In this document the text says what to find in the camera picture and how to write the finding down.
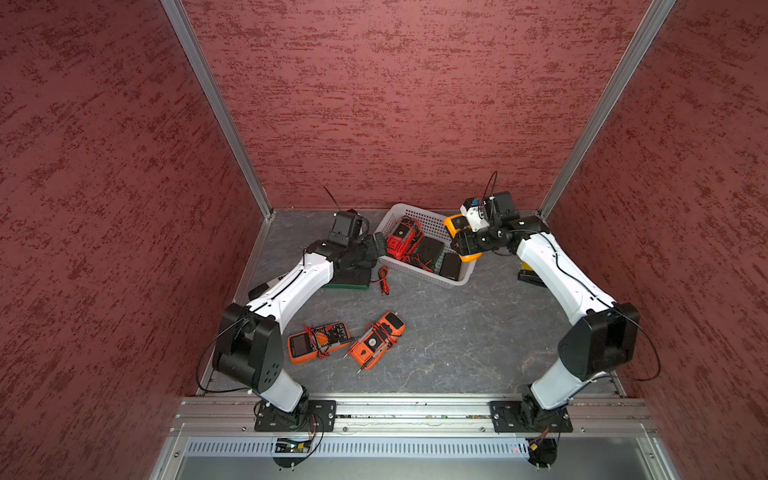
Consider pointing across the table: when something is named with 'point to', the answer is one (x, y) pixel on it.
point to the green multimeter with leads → (428, 250)
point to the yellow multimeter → (463, 238)
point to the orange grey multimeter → (310, 344)
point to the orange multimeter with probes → (377, 340)
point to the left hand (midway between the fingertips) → (373, 252)
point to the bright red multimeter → (408, 234)
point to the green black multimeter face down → (350, 278)
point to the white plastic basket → (434, 227)
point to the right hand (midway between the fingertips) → (462, 246)
